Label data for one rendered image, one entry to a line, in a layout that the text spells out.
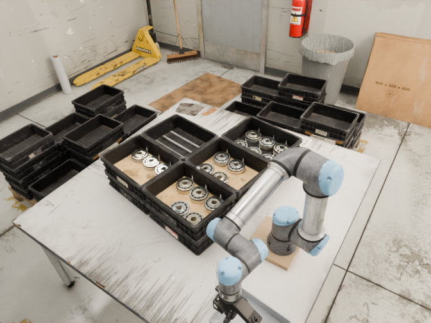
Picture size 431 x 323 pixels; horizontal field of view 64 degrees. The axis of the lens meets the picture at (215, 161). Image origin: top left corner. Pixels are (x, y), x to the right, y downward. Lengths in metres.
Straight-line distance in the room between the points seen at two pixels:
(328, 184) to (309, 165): 0.09
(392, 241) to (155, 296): 1.88
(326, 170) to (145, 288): 0.98
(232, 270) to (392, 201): 2.32
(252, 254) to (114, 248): 0.93
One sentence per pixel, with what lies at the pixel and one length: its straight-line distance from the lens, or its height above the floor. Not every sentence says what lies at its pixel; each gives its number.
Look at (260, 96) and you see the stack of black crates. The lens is 3.51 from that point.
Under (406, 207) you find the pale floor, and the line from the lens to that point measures 3.23.
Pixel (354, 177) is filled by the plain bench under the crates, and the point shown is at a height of 0.70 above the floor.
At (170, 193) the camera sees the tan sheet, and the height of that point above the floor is 0.83.
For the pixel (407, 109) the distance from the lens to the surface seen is 4.25.
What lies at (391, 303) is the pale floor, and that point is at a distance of 2.63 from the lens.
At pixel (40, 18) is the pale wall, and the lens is 4.87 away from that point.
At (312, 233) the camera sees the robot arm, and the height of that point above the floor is 0.99.
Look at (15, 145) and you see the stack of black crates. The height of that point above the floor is 0.49.
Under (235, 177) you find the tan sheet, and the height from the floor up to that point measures 0.83.
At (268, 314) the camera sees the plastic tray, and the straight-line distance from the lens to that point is 1.62.
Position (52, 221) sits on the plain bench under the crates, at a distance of 2.15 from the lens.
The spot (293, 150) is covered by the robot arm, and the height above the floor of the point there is 1.36.
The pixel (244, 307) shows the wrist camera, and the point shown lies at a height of 1.05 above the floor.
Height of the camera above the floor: 2.15
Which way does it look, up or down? 40 degrees down
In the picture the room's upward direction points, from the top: 3 degrees counter-clockwise
